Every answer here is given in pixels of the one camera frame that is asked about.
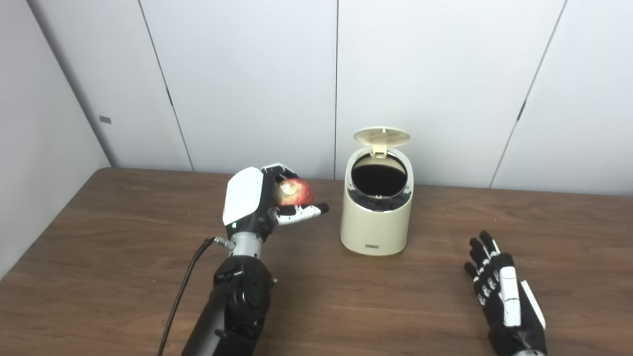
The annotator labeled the cream-colored bin body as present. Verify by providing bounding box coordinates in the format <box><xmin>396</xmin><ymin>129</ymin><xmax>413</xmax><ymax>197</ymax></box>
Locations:
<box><xmin>340</xmin><ymin>146</ymin><xmax>414</xmax><ymax>257</ymax></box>

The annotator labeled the cream round bin lid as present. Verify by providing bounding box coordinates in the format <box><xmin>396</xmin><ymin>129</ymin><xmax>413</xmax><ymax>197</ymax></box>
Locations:
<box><xmin>354</xmin><ymin>127</ymin><xmax>411</xmax><ymax>159</ymax></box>

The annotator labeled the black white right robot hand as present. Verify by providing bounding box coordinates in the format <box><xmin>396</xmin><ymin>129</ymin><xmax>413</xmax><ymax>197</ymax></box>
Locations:
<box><xmin>464</xmin><ymin>230</ymin><xmax>547</xmax><ymax>355</ymax></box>

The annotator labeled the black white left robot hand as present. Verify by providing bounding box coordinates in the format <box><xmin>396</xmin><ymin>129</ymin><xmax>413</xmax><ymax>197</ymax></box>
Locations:
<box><xmin>222</xmin><ymin>164</ymin><xmax>330</xmax><ymax>243</ymax></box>

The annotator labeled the red apple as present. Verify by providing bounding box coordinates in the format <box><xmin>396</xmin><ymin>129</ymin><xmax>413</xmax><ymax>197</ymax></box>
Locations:
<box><xmin>273</xmin><ymin>178</ymin><xmax>315</xmax><ymax>207</ymax></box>

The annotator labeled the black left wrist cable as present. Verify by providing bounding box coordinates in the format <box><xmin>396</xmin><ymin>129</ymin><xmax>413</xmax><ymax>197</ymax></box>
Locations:
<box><xmin>157</xmin><ymin>237</ymin><xmax>235</xmax><ymax>356</ymax></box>

